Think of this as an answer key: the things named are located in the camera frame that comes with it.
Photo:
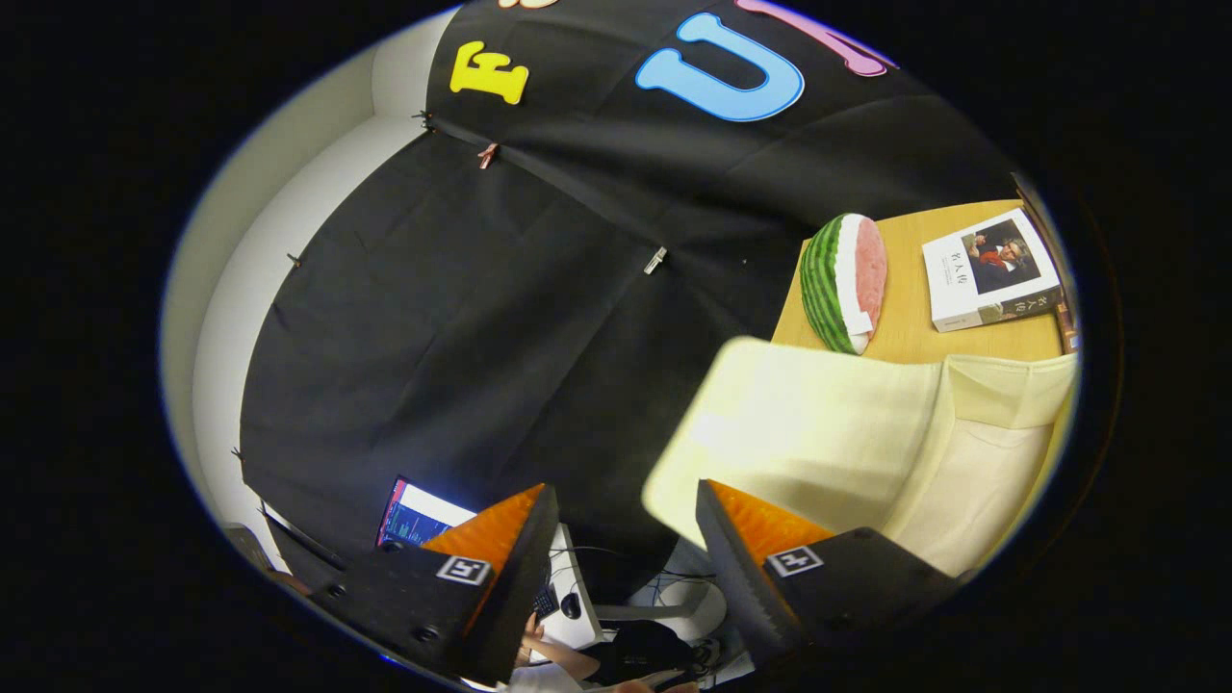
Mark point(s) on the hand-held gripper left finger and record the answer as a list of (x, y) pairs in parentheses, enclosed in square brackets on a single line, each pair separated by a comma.
[(515, 597)]

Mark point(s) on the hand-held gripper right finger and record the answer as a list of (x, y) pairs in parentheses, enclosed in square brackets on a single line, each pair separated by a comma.
[(736, 587)]

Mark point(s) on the beige fabric storage box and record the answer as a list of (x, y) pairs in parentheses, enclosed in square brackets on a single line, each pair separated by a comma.
[(818, 423)]

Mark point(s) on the black computer mouse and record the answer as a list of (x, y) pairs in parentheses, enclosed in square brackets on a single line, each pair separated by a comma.
[(571, 605)]

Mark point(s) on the white computer desk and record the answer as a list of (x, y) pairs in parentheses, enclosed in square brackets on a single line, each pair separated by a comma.
[(577, 630)]

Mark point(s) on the computer monitor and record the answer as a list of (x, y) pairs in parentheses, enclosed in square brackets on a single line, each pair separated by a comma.
[(414, 517)]

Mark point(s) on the black backdrop cloth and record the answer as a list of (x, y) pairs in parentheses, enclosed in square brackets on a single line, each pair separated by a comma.
[(433, 318)]

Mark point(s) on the watermelon slice plush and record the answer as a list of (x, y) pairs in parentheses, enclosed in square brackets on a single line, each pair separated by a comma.
[(837, 289)]

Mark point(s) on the row of small cloth clips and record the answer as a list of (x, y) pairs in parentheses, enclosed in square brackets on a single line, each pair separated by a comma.
[(655, 260)]

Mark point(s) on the white portrait cover book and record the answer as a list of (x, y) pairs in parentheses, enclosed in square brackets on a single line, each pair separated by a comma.
[(962, 289)]

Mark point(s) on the reddish cover book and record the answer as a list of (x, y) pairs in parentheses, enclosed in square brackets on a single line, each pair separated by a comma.
[(1068, 329)]

